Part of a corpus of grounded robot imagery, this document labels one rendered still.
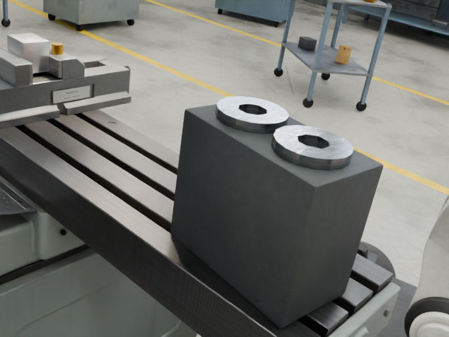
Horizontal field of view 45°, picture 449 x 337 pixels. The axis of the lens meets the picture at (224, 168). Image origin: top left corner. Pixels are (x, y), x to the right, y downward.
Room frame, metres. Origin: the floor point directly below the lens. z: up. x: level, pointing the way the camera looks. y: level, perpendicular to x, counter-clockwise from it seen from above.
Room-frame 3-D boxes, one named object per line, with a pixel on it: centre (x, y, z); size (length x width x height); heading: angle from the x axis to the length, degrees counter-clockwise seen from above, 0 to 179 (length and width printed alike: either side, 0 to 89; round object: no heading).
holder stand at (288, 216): (0.60, -0.06, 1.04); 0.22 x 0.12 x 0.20; 44
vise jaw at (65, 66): (1.04, 0.37, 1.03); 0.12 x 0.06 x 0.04; 52
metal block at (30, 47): (1.00, 0.40, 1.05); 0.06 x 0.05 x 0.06; 52
